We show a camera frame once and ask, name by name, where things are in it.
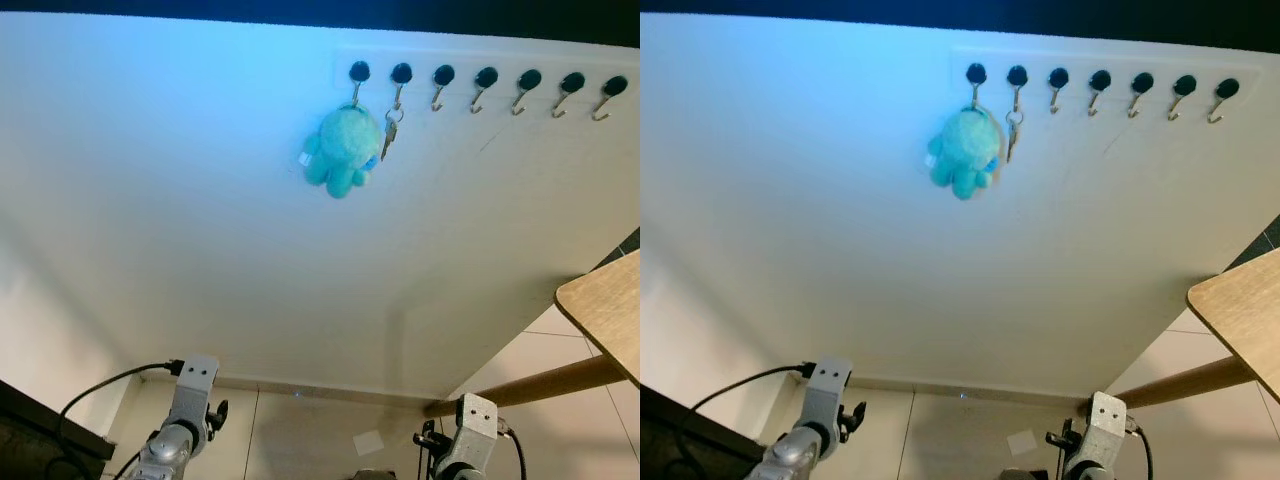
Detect black cabinet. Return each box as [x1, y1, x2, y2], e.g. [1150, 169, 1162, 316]
[640, 385, 746, 480]
[0, 378, 113, 480]

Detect wooden table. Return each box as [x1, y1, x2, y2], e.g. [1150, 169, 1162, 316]
[425, 250, 641, 419]
[1083, 248, 1280, 416]

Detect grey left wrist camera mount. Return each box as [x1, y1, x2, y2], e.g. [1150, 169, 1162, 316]
[170, 355, 221, 431]
[805, 357, 854, 436]

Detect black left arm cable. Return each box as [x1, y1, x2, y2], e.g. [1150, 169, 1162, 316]
[690, 362, 819, 416]
[55, 360, 186, 480]

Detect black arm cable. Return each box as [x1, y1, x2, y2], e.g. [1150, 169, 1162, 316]
[55, 360, 186, 480]
[495, 420, 529, 480]
[690, 362, 819, 416]
[1125, 418, 1153, 480]

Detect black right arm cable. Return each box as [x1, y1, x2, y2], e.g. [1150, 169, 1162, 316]
[495, 420, 529, 480]
[1125, 418, 1153, 480]

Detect teal plush octopus keychain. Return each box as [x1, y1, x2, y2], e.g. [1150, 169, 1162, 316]
[925, 105, 1004, 201]
[300, 103, 384, 199]

